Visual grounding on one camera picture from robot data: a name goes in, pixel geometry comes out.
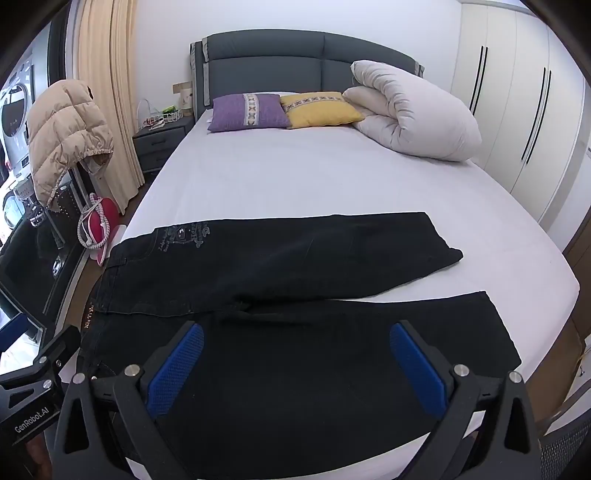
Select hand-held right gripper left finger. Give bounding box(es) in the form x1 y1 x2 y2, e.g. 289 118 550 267
53 320 206 480

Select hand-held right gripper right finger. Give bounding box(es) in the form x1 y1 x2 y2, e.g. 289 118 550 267
389 320 542 480

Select black pants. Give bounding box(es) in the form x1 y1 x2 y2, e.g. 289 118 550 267
79 211 522 480

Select pink bag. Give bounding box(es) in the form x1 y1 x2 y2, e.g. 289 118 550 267
78 196 120 266

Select grey mesh chair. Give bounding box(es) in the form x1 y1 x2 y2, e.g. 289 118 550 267
540 406 591 480

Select grey nightstand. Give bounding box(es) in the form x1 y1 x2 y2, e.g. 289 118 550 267
132 115 195 174

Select bed with grey headboard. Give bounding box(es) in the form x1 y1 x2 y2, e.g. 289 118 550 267
81 30 581 480

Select beige puffer jacket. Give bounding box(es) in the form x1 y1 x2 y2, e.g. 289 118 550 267
25 79 115 208

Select purple pillow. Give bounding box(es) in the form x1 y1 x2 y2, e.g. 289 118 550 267
206 93 291 133

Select yellow pillow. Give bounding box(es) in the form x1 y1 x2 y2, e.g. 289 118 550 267
279 91 365 129

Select beige curtain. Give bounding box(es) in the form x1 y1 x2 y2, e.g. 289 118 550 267
76 0 146 215

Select white wardrobe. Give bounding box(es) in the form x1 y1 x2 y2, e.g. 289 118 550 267
450 0 591 232

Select white wire basket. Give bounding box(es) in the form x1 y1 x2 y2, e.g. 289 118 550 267
137 98 163 128

